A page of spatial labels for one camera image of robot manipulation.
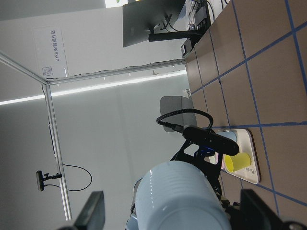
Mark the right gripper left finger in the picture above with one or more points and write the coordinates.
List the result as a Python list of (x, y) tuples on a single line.
[(92, 215)]

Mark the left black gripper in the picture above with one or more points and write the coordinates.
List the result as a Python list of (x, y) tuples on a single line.
[(184, 181)]

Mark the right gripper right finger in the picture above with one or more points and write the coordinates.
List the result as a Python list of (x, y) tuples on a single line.
[(256, 214)]

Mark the light blue ikea cup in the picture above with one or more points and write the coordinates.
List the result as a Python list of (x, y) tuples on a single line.
[(185, 219)]

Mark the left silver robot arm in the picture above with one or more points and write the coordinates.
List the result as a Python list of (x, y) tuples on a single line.
[(177, 110)]

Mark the yellow plastic cup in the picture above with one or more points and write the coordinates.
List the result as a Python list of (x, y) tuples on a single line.
[(237, 162)]

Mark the cream plastic tray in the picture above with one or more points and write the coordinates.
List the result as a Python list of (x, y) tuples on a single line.
[(245, 142)]

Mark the black monitor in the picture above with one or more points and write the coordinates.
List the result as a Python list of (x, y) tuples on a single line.
[(148, 19)]

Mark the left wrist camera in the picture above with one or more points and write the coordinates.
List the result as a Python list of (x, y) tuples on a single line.
[(204, 137)]

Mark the black camera on frame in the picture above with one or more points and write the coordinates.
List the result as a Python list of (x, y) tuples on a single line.
[(41, 178)]

